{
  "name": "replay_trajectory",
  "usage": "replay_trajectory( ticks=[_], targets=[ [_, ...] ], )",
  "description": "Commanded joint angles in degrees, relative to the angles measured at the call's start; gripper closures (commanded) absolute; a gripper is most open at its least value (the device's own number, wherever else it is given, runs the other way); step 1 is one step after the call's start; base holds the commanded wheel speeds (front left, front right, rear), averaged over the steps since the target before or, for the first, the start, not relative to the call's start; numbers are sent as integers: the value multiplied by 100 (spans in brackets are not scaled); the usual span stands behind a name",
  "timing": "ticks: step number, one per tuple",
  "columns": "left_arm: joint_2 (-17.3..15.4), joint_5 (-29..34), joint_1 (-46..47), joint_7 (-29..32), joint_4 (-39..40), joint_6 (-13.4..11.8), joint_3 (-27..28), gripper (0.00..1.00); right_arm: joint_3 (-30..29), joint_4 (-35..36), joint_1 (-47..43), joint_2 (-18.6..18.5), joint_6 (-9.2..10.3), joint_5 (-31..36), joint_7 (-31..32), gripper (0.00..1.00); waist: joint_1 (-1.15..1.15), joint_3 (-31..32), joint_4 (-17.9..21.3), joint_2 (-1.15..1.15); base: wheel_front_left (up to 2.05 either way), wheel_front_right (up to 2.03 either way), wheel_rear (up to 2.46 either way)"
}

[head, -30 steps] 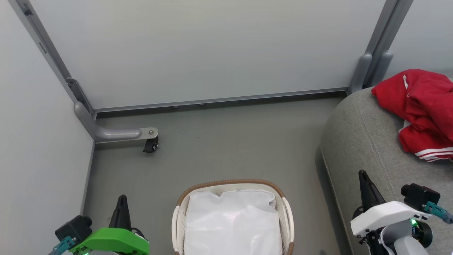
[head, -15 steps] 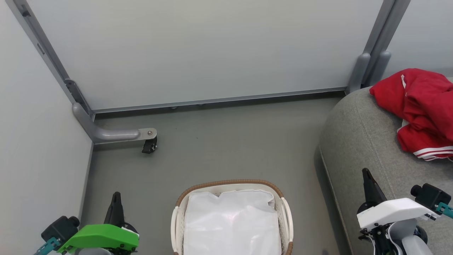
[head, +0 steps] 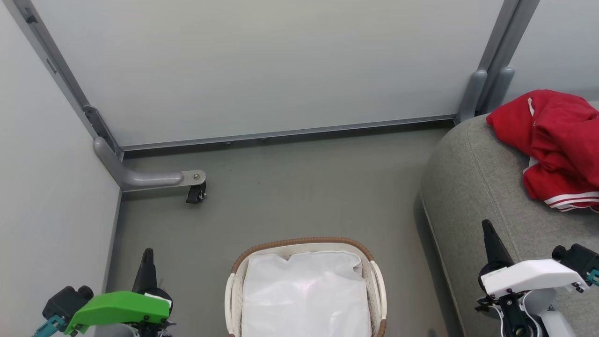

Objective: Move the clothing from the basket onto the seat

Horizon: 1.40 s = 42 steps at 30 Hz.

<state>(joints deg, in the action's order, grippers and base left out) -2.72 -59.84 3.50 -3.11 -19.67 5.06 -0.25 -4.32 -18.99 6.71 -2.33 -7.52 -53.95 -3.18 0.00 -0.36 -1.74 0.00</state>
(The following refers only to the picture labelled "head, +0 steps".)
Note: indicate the grey partition foot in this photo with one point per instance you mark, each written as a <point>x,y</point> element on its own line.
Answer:
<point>149,179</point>
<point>471,98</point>
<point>501,86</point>

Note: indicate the grey fabric sofa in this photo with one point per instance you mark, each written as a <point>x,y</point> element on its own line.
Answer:
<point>468,187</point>

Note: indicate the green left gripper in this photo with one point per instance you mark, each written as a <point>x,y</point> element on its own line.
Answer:
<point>117,306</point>

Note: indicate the grey partition frame post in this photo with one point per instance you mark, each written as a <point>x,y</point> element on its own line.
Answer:
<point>60,65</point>
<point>510,28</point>

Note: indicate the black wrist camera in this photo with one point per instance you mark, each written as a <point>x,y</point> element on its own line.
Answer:
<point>580,260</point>
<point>65,302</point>

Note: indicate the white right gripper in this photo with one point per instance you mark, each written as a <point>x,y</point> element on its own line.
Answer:
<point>529,276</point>

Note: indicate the white partition panel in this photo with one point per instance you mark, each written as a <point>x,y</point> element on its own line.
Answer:
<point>42,210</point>
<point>257,61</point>
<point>561,42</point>

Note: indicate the grey partition bottom rail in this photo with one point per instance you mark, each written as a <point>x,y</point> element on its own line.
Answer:
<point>281,133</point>

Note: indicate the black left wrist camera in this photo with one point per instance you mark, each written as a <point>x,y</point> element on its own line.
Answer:
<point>65,302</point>

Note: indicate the white basket liner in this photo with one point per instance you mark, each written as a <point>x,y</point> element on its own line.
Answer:
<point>304,299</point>

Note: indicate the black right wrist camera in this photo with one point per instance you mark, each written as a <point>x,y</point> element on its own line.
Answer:
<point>580,260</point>

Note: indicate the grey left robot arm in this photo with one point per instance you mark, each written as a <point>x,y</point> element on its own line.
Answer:
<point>117,331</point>

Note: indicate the white laundry basket brown rim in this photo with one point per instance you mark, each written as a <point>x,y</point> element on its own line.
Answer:
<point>379,290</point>

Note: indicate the red sports clothing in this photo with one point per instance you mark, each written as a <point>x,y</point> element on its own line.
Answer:
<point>561,135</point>

